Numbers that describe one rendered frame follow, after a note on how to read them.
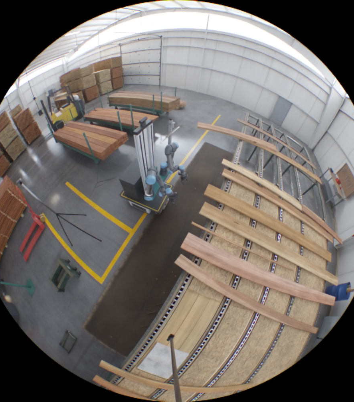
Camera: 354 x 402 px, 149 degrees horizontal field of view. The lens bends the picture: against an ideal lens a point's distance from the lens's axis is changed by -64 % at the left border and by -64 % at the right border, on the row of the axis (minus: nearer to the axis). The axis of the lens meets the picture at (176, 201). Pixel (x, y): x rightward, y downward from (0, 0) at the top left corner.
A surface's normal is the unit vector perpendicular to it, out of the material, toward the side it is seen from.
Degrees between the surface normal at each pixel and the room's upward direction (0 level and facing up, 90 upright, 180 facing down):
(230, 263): 0
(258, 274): 0
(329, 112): 90
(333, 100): 90
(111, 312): 0
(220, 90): 91
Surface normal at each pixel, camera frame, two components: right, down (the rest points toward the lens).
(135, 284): 0.07, -0.50
